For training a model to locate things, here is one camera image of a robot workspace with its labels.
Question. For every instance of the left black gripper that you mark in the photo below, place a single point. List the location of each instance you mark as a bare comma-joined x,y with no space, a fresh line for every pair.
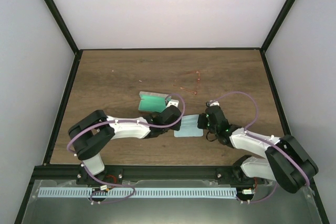
177,126

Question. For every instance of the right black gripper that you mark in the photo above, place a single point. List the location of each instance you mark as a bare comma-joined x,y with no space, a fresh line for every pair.
201,124

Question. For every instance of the light blue cleaning cloth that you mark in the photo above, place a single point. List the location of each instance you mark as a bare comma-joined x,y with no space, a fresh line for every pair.
189,127

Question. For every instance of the grey glasses case green inside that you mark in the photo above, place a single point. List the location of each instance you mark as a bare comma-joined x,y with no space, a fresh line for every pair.
152,102

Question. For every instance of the pink transparent sunglasses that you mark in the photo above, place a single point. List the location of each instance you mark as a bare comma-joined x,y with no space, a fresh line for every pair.
188,81

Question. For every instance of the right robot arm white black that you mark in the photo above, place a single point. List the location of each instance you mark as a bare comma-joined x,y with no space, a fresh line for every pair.
281,159

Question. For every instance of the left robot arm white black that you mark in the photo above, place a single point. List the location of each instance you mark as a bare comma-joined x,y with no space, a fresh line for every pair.
91,134

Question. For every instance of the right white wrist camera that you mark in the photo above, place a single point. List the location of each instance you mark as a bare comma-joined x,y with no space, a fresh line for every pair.
212,103

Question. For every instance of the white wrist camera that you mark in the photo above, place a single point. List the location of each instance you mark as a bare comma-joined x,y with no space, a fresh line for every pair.
173,103
212,103

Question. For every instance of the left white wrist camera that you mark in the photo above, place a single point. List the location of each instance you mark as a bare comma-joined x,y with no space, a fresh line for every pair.
173,103

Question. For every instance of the light blue slotted cable duct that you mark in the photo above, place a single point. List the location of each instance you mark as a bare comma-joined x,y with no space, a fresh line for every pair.
216,193

